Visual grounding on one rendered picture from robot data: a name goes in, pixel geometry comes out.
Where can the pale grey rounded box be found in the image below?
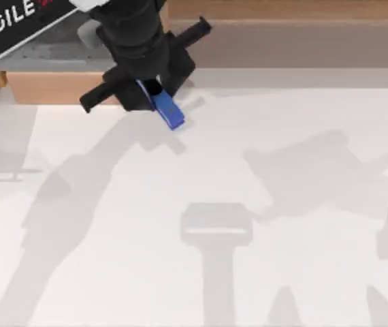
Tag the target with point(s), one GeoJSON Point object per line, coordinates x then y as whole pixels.
{"type": "Point", "coordinates": [86, 35]}

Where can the pale wooden drawer front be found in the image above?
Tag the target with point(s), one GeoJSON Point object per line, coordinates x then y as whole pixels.
{"type": "Point", "coordinates": [51, 86]}

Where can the grey pierced drawer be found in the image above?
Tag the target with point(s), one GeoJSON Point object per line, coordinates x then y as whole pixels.
{"type": "Point", "coordinates": [54, 54]}

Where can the wooden cupboard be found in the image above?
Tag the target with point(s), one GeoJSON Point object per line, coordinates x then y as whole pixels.
{"type": "Point", "coordinates": [299, 37]}

